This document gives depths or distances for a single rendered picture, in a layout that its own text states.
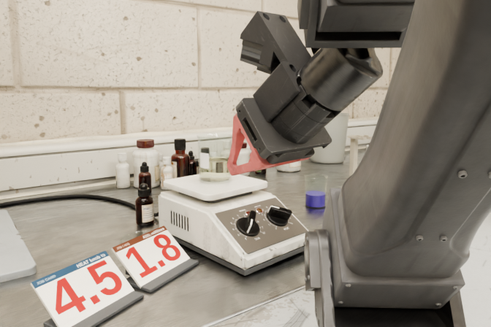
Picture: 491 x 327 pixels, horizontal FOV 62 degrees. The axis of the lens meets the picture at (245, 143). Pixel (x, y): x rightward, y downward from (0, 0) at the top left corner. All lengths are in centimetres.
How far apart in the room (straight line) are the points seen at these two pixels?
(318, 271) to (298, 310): 20
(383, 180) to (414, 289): 8
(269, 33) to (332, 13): 13
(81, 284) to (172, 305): 10
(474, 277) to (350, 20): 38
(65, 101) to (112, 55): 16
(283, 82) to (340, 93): 6
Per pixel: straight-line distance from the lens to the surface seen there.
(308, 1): 33
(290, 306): 46
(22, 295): 54
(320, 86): 37
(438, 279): 26
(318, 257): 27
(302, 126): 40
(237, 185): 60
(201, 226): 56
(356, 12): 31
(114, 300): 48
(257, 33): 43
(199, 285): 50
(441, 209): 19
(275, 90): 40
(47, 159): 98
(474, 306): 52
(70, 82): 103
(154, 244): 55
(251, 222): 52
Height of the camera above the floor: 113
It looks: 8 degrees down
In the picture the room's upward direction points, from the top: straight up
